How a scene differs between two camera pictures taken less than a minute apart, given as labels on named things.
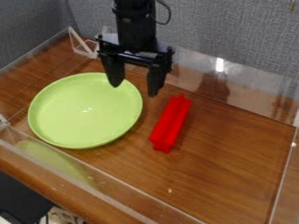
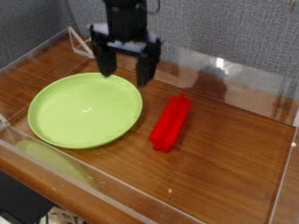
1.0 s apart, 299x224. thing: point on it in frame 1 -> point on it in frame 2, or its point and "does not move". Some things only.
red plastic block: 171,122 does not move
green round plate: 79,111 does not move
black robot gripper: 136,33 -> 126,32
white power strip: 59,216 does not move
